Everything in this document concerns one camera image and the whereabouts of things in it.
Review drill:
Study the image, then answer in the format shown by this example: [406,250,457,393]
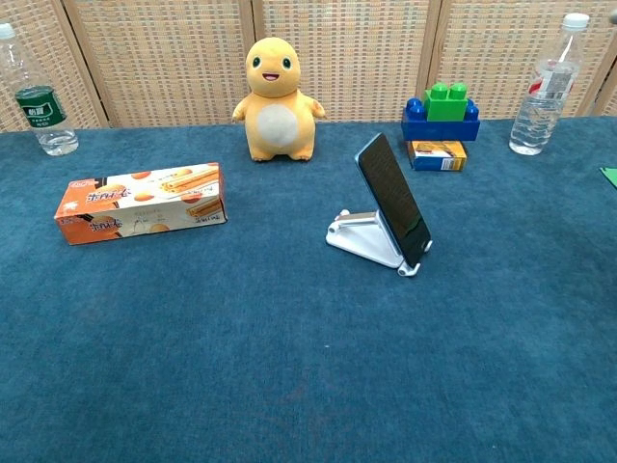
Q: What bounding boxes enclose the black smartphone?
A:
[354,132,433,269]

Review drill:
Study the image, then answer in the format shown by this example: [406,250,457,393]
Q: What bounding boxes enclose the red label water bottle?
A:
[508,13,592,156]

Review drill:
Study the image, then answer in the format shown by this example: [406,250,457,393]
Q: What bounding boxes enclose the orange biscuit box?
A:
[53,162,229,247]

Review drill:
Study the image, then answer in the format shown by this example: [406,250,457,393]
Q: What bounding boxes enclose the woven wooden folding screen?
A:
[0,0,617,134]

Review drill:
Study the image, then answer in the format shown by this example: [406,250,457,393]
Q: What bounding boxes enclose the green label water bottle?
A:
[0,22,80,157]

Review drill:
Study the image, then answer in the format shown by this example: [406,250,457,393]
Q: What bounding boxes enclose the green building block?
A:
[423,82,469,123]

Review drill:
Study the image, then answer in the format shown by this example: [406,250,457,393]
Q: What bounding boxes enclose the small orange blue box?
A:
[407,140,469,173]

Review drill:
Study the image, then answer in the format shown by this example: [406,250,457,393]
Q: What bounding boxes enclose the blue table cloth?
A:
[0,115,617,463]

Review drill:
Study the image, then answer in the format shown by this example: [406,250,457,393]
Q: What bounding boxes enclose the blue building block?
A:
[400,96,482,143]

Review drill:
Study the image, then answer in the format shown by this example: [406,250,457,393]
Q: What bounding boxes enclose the yellow plush dinosaur toy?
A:
[231,37,328,163]

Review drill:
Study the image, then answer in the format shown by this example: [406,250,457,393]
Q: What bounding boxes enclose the white folding phone stand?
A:
[325,208,434,278]

